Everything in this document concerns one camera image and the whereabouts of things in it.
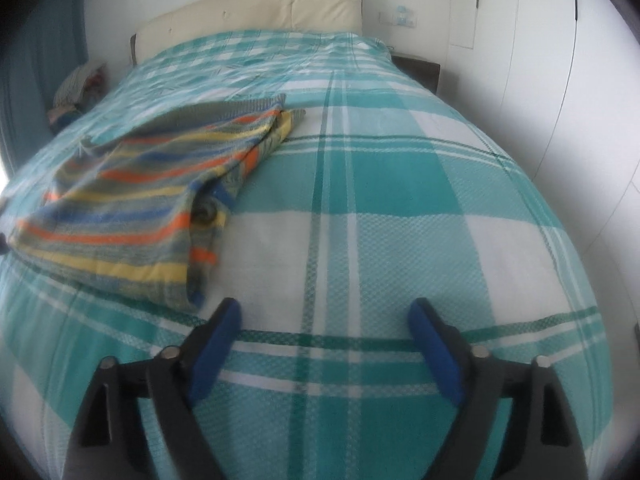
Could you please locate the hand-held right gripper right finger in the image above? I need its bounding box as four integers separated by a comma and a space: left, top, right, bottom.
406, 297, 592, 480

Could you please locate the blue curtain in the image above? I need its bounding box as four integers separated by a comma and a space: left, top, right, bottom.
0, 0, 90, 171

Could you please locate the dark wooden nightstand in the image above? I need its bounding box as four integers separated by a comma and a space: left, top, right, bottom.
391, 54, 442, 95

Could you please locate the white wardrobe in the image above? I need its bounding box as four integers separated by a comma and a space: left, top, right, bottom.
447, 0, 640, 261

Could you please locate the wall socket plate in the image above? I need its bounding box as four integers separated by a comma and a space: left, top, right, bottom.
379, 6, 417, 27

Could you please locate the cream padded headboard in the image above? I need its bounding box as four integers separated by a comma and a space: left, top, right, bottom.
131, 0, 364, 66

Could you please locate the striped knit sweater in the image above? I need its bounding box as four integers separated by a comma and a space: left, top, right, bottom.
6, 94, 307, 310

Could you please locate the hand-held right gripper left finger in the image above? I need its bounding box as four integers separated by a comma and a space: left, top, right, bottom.
64, 297, 244, 480

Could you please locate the bed with teal checked cover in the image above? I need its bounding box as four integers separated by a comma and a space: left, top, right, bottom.
0, 30, 617, 480

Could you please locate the pile of clothes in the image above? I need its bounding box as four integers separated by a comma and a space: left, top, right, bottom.
47, 64, 109, 128

